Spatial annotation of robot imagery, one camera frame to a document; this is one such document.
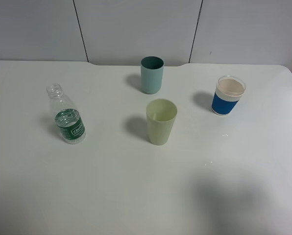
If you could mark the pale green plastic cup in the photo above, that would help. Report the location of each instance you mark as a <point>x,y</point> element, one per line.
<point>160,114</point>

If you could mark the clear bottle with green label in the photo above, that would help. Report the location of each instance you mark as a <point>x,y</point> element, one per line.
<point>65,114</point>

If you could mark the teal plastic cup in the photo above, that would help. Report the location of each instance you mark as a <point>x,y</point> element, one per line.
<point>152,68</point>

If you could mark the blue sleeved paper cup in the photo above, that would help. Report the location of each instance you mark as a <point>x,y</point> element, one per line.
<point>229,90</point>

